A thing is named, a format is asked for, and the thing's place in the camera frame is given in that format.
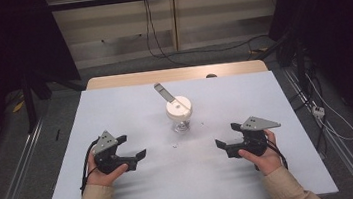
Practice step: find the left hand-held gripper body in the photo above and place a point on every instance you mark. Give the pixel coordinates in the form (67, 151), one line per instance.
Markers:
(104, 144)

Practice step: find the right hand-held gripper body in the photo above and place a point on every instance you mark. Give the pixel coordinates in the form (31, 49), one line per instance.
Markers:
(254, 124)

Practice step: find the clear glass jar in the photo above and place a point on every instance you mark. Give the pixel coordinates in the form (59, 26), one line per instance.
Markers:
(182, 125)

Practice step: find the white lid with grey lever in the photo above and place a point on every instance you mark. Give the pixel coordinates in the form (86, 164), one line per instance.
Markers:
(179, 109)

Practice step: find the person's left hand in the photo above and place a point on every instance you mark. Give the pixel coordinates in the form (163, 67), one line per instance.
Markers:
(101, 179)

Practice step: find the person's right hand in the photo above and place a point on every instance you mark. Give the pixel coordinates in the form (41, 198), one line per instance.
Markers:
(268, 161)

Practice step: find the small black floor object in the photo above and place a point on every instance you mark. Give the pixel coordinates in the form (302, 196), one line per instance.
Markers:
(57, 134)

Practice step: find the white table mat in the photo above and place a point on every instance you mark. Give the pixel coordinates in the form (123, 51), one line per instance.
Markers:
(181, 186)

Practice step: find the dark round table grommet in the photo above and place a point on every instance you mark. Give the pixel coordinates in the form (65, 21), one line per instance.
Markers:
(211, 75)

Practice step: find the wooden table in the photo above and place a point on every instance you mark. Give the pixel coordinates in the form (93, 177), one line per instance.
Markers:
(128, 79)

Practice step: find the white power strip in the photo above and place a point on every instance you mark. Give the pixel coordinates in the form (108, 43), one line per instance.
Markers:
(318, 111)

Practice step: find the black metal stand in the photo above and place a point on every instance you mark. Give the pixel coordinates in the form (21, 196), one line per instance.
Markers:
(30, 106)

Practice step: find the yellow floor tape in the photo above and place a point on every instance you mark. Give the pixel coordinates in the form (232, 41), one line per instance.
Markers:
(18, 106)

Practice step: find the black curtain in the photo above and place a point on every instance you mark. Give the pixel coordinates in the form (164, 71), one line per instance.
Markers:
(0, 42)
(338, 10)

